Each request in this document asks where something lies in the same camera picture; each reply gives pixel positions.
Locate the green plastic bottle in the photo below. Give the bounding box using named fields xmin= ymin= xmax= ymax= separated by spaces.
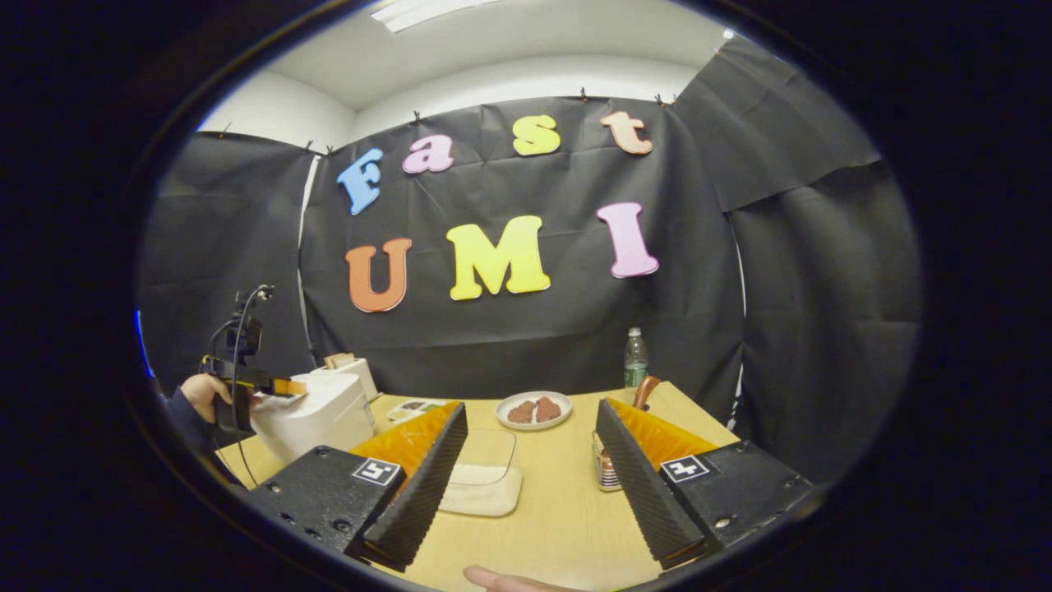
xmin=623 ymin=327 xmax=649 ymax=389

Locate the white divided grain dish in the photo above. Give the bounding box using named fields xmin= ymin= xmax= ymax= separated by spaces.
xmin=386 ymin=398 xmax=450 ymax=425

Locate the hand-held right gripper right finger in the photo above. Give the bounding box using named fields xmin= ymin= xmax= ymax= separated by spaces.
xmin=593 ymin=398 xmax=814 ymax=571

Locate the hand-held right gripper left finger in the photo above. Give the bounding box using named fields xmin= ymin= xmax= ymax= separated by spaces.
xmin=247 ymin=400 xmax=469 ymax=574

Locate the clear box of rice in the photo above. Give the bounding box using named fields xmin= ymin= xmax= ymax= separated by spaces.
xmin=436 ymin=428 xmax=524 ymax=518

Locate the white toaster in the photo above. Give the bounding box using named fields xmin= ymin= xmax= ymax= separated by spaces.
xmin=312 ymin=352 xmax=380 ymax=402

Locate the black backdrop cloth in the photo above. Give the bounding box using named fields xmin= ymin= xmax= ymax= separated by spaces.
xmin=136 ymin=37 xmax=923 ymax=488

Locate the white rice cooker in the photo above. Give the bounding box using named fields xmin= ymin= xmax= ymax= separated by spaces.
xmin=251 ymin=374 xmax=376 ymax=466

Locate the metal wire chopstick holder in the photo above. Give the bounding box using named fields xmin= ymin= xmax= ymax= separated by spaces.
xmin=592 ymin=431 xmax=626 ymax=493

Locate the black cable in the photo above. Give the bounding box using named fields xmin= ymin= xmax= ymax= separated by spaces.
xmin=210 ymin=284 xmax=277 ymax=488

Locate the white round plate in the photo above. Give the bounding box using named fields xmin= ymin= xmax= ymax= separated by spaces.
xmin=496 ymin=391 xmax=574 ymax=432

